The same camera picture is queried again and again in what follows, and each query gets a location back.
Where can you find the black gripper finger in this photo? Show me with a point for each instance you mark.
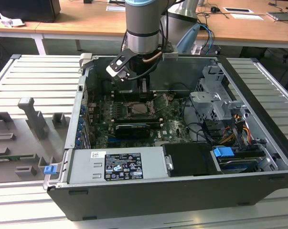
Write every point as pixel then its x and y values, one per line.
pixel 143 89

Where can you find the silver CPU plate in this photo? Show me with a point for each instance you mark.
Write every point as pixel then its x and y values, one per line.
pixel 137 109

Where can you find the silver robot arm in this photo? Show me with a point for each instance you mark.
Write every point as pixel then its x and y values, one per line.
pixel 141 23

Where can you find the black CPU socket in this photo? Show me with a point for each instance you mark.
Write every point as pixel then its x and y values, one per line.
pixel 128 111

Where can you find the black RAM stick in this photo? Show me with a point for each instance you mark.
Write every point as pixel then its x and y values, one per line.
pixel 136 119
pixel 127 96

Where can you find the black graphics card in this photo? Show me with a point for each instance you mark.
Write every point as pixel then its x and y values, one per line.
pixel 131 131

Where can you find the green motherboard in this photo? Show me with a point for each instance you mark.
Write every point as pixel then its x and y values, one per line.
pixel 174 124

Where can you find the grey case latch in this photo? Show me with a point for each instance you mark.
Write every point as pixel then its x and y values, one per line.
pixel 86 59

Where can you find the pale blue teach pendant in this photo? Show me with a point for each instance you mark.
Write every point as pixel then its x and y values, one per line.
pixel 189 39

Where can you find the small white adapter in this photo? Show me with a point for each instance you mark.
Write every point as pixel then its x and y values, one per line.
pixel 196 50

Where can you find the metal drive cage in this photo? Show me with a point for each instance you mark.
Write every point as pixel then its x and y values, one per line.
pixel 205 102

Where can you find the wooden desk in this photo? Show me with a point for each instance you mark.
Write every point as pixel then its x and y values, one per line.
pixel 86 21

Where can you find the black plastic shroud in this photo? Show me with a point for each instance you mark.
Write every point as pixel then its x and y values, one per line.
pixel 189 159

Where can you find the black computer mouse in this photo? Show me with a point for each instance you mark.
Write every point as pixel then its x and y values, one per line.
pixel 215 9

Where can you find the grey power supply unit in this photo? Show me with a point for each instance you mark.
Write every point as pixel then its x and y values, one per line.
pixel 86 167

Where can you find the blue disk carrier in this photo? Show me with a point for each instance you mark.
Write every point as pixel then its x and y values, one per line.
pixel 222 152

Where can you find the black open PC case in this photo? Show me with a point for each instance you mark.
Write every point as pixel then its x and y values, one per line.
pixel 158 198

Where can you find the white paper sheet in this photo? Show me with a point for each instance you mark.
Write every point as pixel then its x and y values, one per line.
pixel 247 16

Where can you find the blue plastic latch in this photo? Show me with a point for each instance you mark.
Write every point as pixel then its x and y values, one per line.
pixel 50 169

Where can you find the black computer box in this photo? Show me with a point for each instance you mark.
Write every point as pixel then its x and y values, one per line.
pixel 26 9

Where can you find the grey parts rack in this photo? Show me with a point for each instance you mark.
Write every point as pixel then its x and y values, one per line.
pixel 19 138

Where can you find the crumpled white paper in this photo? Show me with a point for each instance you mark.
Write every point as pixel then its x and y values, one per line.
pixel 8 22

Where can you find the green RAM stick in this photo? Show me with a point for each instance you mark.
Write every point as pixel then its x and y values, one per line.
pixel 12 157

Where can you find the grey laptop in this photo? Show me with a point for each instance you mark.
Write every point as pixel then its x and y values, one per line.
pixel 283 16

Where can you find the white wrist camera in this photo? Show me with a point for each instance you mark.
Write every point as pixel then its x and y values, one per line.
pixel 116 69

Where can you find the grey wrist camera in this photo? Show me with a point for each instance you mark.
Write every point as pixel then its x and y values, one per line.
pixel 170 55

